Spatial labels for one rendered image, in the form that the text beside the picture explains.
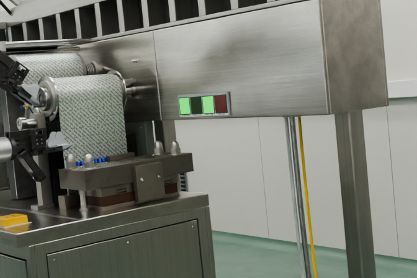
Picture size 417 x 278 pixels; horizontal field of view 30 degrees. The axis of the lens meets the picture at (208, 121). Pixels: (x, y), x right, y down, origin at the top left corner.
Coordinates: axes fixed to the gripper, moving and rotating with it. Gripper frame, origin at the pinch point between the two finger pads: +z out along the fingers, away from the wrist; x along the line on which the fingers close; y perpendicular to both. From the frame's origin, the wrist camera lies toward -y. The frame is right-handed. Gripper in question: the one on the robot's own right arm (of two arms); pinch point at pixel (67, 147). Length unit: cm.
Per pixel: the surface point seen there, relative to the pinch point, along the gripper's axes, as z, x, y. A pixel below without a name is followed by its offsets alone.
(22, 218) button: -24.0, -13.4, -17.3
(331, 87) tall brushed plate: 32, -84, 12
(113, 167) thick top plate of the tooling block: 3.8, -19.9, -6.5
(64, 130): -0.6, -0.3, 5.4
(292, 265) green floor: 231, 145, -109
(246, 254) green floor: 238, 200, -109
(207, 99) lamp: 29.6, -35.9, 11.1
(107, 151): 13.9, -0.2, -3.3
